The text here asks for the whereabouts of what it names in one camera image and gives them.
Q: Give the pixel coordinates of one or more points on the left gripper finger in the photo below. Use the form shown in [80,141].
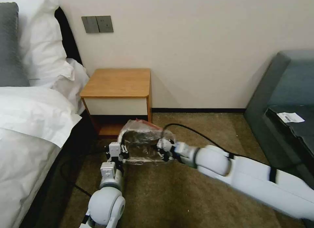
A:
[125,153]
[107,149]

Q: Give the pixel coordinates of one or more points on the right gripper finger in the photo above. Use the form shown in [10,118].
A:
[163,157]
[159,144]

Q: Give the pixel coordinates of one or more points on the clear plastic garbage bag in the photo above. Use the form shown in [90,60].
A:
[144,130]

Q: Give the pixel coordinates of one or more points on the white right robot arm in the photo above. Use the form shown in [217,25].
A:
[245,174]

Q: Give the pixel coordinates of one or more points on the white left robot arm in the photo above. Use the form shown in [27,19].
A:
[105,203]

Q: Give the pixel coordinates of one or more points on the dark trash can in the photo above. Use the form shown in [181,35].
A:
[141,146]

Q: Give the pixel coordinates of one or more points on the dark baseboard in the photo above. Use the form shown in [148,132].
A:
[196,110]

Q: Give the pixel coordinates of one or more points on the wooden bedside table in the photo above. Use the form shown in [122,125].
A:
[115,83]

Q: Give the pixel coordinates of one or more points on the black bed base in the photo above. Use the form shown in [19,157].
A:
[51,188]

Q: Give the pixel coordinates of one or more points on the white crumpled bed sheet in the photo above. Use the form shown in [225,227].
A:
[78,78]

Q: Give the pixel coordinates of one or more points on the white duvet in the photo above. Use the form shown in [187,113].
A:
[27,130]

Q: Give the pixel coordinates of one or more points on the black headboard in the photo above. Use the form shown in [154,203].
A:
[70,37]

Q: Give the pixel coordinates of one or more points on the grey sofa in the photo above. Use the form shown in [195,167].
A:
[272,86]

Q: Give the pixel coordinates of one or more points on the white paper label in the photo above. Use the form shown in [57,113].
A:
[290,117]

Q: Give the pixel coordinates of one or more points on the white pillow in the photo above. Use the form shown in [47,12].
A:
[41,41]

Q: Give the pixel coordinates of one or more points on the black flat box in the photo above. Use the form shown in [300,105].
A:
[301,135]

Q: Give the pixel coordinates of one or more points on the grey pillow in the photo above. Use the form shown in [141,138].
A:
[11,46]

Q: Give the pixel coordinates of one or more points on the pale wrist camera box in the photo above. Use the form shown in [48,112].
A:
[167,145]
[114,148]

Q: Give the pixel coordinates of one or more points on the grey wall socket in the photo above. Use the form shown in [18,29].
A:
[105,24]

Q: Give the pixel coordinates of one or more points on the grey wall switch panel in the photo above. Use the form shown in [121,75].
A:
[88,24]

